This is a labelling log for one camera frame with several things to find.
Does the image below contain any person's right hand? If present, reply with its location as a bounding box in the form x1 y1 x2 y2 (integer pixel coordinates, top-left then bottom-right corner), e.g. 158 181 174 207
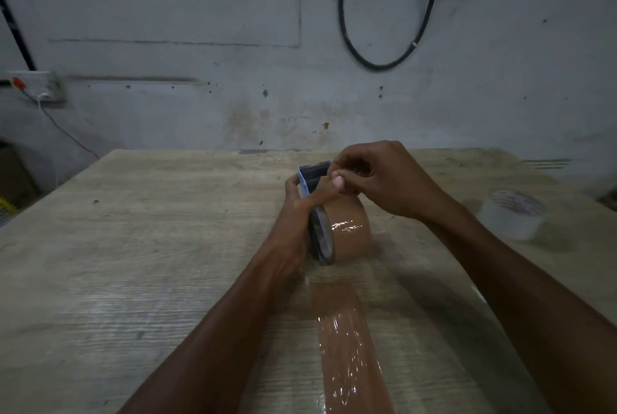
327 140 452 223

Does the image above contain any person's left hand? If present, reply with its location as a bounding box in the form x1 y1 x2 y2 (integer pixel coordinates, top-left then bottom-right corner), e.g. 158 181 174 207
262 175 346 280

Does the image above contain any brown packing tape roll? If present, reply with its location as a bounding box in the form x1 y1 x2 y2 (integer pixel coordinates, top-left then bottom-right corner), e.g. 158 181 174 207
297 161 375 267

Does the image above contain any person's left forearm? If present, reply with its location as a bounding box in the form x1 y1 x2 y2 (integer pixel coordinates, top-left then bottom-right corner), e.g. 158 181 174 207
117 249 310 414

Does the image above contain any person's right forearm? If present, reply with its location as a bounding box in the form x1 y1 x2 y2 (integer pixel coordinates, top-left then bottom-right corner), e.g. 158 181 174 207
421 194 617 414

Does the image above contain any brown tape strip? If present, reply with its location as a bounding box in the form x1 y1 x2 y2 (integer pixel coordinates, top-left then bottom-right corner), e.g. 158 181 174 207
309 282 395 414

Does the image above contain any clear tape roll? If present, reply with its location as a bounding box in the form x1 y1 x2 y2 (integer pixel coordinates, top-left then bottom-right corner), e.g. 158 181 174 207
477 188 548 241

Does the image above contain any yellow mesh object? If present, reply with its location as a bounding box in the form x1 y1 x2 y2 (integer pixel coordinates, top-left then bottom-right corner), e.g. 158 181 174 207
0 197 18 227

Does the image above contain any black cable loop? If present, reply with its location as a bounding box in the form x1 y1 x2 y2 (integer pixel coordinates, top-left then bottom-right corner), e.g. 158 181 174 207
337 0 444 72

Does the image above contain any thin white wire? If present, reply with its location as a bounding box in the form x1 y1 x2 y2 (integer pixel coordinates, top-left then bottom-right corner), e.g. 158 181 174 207
19 86 101 160

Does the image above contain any white wall socket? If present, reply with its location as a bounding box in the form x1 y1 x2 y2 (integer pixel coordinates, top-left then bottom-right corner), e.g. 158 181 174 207
4 70 67 104

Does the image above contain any black wall pipe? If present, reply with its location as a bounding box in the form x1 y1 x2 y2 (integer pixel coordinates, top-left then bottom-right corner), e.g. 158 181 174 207
0 0 38 72

